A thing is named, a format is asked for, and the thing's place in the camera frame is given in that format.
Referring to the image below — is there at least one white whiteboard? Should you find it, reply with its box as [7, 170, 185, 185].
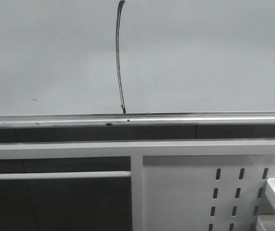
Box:
[0, 0, 275, 116]

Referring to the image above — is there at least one white perforated pegboard panel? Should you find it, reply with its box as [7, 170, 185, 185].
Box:
[143, 155, 275, 231]

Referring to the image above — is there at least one grey box corner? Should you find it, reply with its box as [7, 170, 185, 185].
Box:
[256, 215, 275, 231]

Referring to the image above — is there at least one white metal frame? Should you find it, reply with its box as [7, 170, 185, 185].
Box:
[0, 140, 275, 231]

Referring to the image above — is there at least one aluminium whiteboard tray rail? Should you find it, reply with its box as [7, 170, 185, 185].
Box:
[0, 112, 275, 128]

